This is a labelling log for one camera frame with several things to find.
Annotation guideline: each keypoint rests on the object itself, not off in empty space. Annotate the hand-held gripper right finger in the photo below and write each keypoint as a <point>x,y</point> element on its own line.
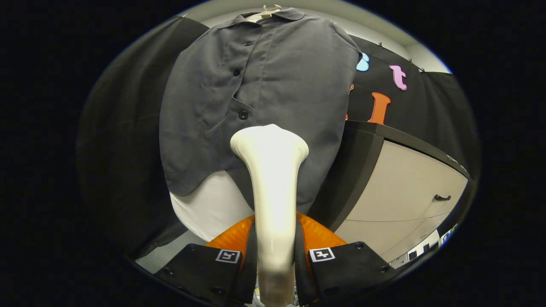
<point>300,277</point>

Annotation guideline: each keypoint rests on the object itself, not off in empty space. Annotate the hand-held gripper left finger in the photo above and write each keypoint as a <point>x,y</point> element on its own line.
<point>251,277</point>

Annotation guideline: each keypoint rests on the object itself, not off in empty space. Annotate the white undershirt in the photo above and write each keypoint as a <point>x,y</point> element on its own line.
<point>209,209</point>

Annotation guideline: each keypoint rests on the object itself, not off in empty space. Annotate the white garment steamer head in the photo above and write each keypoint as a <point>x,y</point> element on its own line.
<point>273,192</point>

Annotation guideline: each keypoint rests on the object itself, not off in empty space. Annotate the dark grey button shirt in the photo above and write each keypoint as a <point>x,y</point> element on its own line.
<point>204,119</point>

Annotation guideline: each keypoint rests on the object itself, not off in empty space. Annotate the grey top beige cabinet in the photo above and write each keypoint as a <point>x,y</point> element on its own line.
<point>405,183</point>

